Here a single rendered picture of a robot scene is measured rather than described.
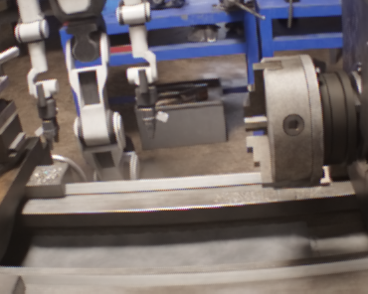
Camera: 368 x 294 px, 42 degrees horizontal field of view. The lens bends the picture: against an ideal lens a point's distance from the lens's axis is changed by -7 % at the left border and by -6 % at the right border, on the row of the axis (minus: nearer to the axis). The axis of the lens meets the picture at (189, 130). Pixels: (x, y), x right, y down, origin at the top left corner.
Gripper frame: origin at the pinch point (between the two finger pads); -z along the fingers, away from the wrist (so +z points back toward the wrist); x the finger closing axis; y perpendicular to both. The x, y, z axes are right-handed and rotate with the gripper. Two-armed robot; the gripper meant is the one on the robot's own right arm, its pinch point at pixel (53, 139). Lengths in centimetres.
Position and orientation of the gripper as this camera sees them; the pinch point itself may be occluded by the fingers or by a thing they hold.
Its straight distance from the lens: 223.6
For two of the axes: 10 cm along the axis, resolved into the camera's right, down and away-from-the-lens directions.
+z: -1.2, -9.5, -2.8
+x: 0.0, 2.8, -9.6
